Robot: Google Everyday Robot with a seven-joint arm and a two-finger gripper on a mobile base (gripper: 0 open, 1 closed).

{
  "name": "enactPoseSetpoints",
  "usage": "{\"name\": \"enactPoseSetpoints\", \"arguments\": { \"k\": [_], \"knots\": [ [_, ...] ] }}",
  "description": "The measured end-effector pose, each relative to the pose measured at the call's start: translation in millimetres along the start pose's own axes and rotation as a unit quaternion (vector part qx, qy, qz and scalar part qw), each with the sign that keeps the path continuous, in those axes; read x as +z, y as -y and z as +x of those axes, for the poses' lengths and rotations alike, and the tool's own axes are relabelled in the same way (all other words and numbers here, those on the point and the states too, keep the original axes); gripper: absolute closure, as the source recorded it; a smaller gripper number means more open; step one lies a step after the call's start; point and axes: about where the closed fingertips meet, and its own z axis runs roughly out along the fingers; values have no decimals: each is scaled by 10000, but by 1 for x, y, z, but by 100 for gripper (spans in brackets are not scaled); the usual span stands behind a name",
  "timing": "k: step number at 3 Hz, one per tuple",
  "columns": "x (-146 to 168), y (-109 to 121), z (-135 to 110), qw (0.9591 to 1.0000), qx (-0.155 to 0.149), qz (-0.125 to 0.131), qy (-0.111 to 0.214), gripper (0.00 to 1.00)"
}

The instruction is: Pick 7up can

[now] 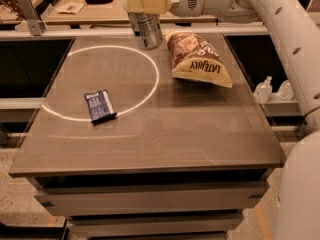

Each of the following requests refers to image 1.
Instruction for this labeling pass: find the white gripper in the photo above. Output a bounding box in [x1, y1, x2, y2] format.
[122, 0, 203, 17]

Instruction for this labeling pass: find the silver 7up soda can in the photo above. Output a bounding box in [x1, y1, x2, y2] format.
[128, 13, 163, 50]

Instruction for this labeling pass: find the grey drawer cabinet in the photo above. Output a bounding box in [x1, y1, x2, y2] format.
[26, 168, 276, 240]

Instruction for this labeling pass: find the clear sanitizer bottle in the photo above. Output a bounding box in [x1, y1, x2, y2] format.
[253, 76, 272, 104]

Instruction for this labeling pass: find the left metal bracket post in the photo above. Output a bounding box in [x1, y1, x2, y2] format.
[17, 0, 46, 36]

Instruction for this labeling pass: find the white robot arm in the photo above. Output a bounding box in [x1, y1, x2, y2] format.
[122, 0, 320, 240]

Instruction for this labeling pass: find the blue snack packet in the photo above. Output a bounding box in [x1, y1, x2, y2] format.
[84, 89, 117, 124]

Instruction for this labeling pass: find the brown paper packet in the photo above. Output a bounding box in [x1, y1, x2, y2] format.
[56, 2, 84, 14]

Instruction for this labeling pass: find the brown yellow chip bag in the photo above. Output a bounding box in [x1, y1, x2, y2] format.
[165, 32, 233, 88]

